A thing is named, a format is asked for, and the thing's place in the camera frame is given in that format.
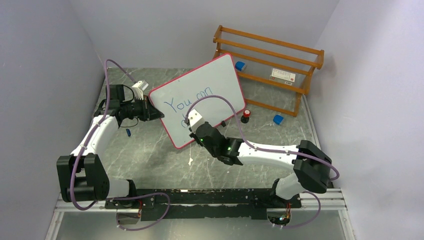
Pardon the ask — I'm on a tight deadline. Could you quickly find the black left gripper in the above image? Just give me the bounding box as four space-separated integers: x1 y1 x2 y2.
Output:
120 95 163 122

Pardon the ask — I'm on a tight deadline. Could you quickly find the pink-framed whiteboard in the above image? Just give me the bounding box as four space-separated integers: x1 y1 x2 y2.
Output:
148 53 246 149

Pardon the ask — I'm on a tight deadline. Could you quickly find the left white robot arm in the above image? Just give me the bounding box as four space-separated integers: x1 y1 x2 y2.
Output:
56 81 164 208

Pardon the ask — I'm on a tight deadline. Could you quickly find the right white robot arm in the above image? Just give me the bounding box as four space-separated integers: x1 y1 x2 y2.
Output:
189 121 334 207

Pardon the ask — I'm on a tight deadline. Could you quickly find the black base beam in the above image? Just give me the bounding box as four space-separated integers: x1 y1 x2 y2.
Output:
104 188 302 221

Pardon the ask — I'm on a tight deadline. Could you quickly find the blue square block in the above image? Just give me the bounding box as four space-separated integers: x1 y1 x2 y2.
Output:
272 114 284 126

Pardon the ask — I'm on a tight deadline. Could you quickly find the blue grey board eraser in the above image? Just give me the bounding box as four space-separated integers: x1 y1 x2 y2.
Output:
234 61 247 72

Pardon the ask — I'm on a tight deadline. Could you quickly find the wooden shelf rack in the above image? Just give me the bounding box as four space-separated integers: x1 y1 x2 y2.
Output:
213 25 325 117

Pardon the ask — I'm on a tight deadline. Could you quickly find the white cardboard box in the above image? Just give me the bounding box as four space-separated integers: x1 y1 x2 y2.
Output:
269 68 296 86

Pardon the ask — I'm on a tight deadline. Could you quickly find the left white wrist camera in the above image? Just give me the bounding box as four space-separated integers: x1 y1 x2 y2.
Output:
131 80 149 100

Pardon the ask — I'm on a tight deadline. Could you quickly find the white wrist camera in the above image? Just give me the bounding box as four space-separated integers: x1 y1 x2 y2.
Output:
131 80 149 100
186 109 205 133

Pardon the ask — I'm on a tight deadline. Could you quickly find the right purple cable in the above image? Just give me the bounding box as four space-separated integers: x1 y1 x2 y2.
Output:
184 95 340 230

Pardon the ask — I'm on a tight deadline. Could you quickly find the purple cable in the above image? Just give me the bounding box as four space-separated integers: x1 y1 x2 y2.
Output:
65 58 171 232
184 95 340 230

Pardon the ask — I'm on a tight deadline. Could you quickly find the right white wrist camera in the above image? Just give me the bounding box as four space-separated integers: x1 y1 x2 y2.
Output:
186 109 205 133

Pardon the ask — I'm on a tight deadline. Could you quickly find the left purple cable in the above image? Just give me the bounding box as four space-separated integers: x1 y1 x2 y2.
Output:
65 58 171 232

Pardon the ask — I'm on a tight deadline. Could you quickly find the aluminium base frame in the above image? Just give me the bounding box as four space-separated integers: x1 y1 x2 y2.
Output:
46 188 355 240

